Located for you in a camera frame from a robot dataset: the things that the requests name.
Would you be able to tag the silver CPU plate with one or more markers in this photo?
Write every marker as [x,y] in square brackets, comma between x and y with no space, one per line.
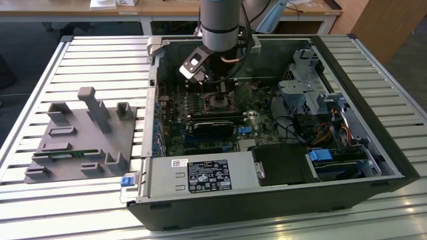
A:
[221,100]

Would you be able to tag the black plastic shroud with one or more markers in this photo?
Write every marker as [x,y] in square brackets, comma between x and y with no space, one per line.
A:
[283,165]

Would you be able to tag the metal disk bay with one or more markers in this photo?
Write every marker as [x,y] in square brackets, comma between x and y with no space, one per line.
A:
[367,167]

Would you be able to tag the black open PC case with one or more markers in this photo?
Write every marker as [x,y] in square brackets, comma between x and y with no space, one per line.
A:
[233,215]

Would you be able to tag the wooden cabinet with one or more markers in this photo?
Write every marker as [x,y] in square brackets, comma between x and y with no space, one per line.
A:
[376,25]

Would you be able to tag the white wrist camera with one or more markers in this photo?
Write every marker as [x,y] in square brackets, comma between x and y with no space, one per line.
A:
[193,62]

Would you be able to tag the small silver heatsink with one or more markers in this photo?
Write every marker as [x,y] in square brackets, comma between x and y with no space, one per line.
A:
[247,143]

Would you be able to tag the pale blue teach pendant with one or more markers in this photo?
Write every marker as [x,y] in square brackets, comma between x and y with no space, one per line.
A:
[273,15]

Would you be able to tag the green motherboard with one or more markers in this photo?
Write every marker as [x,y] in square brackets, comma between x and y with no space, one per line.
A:
[263,122]

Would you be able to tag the silver power supply unit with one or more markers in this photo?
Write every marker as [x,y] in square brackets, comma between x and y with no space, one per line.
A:
[166,175]

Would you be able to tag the CPU socket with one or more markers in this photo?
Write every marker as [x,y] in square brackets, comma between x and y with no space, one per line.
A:
[208,106]

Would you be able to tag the perforated metal drive cage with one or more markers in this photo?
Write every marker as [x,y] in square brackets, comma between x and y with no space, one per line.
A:
[296,87]

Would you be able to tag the green RAM stick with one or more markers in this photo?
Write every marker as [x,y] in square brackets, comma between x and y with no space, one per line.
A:
[74,153]

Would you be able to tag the grey parts rack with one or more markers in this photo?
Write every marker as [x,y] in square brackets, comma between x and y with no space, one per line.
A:
[82,125]

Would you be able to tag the black graphics card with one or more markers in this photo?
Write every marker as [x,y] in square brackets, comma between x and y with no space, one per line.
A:
[213,130]

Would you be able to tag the light blue board connector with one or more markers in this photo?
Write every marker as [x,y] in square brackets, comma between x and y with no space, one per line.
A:
[244,130]

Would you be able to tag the blue disk carrier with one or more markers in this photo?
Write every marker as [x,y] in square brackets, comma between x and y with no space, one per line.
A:
[320,155]

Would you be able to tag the blue case latch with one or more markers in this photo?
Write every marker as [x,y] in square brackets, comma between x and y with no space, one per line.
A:
[126,181]

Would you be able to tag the black RAM slot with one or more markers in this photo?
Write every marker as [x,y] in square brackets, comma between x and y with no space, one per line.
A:
[216,115]
[216,119]

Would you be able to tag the wooden desk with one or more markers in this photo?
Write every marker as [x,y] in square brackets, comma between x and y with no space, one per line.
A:
[49,10]

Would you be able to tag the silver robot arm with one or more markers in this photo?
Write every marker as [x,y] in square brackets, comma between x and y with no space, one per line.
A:
[217,20]

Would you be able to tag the small white box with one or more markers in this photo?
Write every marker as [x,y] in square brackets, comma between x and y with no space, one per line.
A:
[126,2]

